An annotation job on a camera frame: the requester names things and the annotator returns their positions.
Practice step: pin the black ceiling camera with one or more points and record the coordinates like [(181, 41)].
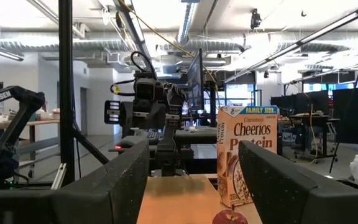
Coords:
[(255, 18)]

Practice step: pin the wooden background table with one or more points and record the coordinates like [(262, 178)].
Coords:
[(42, 123)]

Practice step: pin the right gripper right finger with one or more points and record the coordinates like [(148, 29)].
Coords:
[(291, 199)]

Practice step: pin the black computer monitor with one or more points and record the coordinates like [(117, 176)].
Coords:
[(196, 84)]

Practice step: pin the black keyboard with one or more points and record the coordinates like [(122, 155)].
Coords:
[(154, 136)]

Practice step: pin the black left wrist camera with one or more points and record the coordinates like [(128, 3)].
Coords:
[(145, 90)]

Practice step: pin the black partition screen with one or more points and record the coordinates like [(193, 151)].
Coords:
[(353, 115)]

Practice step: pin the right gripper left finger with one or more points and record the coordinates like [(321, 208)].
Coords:
[(73, 205)]

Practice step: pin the black aluminium station frame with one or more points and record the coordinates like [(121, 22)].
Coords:
[(66, 93)]

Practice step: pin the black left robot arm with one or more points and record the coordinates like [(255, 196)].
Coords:
[(166, 149)]

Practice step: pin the Cheerios Protein cereal box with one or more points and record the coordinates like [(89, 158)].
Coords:
[(253, 130)]

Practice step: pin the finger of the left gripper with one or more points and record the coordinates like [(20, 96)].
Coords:
[(126, 115), (175, 105)]

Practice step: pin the red apple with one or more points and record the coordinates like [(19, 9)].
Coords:
[(228, 217)]

